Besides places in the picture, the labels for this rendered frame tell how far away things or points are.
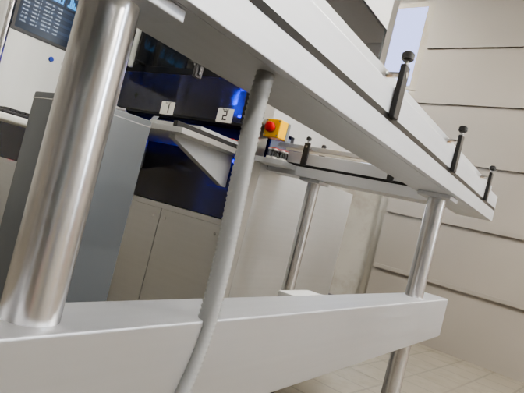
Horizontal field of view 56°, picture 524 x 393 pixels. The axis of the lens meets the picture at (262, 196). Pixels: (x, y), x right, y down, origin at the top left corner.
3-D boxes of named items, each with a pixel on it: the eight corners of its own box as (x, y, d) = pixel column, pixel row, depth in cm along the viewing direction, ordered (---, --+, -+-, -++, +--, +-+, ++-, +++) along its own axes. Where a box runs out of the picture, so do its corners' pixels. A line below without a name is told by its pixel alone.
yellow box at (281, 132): (271, 139, 198) (276, 122, 198) (286, 142, 193) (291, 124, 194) (261, 135, 191) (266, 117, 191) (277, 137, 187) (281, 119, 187)
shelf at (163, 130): (144, 141, 240) (146, 137, 240) (260, 163, 200) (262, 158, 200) (58, 112, 200) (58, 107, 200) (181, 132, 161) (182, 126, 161)
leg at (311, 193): (264, 363, 201) (309, 180, 202) (283, 372, 196) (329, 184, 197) (252, 366, 193) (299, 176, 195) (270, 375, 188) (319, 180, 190)
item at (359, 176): (263, 168, 201) (273, 131, 201) (283, 175, 213) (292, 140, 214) (433, 202, 162) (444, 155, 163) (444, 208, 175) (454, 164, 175)
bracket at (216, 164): (219, 185, 200) (227, 154, 200) (225, 187, 198) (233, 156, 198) (160, 169, 172) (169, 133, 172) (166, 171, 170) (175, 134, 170)
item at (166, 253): (88, 253, 390) (116, 146, 391) (315, 348, 274) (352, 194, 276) (-46, 244, 307) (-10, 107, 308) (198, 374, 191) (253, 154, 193)
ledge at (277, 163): (272, 167, 204) (274, 162, 204) (299, 172, 197) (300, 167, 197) (253, 160, 193) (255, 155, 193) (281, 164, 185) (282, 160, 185)
